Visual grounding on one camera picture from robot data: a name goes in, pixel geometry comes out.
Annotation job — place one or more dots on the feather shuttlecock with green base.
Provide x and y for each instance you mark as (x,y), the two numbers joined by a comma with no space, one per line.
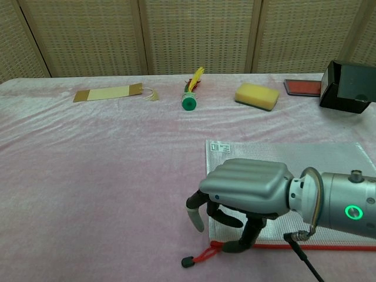
(188,103)

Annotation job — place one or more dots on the woven folding screen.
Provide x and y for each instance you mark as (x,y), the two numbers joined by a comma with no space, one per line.
(191,35)

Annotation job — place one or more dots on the yellow sponge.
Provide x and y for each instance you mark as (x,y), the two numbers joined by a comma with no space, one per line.
(255,94)

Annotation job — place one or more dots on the black cardboard box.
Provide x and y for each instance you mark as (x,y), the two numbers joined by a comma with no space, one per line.
(352,85)

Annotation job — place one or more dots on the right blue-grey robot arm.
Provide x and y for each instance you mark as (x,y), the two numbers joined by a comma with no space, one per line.
(332,199)

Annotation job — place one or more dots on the red ink pad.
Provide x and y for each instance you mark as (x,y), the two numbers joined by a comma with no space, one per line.
(302,87)

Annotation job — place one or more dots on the pink tablecloth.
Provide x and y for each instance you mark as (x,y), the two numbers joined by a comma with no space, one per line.
(88,176)

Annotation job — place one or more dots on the gold cream bookmark with tassel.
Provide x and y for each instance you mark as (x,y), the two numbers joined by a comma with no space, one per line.
(108,93)

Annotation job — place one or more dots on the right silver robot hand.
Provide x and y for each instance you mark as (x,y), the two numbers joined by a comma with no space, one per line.
(249,182)

